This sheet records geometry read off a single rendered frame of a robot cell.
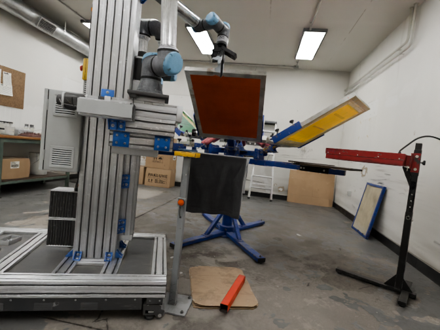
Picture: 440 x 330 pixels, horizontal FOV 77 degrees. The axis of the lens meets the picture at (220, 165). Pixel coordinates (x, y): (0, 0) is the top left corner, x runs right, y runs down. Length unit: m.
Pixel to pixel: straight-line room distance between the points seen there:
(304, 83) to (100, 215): 5.67
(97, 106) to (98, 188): 0.56
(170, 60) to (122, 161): 0.69
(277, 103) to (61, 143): 5.41
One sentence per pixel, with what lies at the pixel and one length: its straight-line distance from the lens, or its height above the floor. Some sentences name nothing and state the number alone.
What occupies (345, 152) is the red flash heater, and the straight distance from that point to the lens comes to 2.52.
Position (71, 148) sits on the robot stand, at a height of 0.90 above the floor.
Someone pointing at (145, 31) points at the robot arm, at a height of 1.80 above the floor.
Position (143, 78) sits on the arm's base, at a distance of 1.69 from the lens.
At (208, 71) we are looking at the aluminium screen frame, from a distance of 2.07.
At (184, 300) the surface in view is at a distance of 1.99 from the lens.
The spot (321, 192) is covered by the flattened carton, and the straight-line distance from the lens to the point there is 6.61.
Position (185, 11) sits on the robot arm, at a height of 1.81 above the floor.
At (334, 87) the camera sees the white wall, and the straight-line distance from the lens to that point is 6.89.
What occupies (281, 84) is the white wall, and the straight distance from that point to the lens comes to 6.75.
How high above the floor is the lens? 0.99
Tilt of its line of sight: 3 degrees down
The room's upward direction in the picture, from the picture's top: 6 degrees clockwise
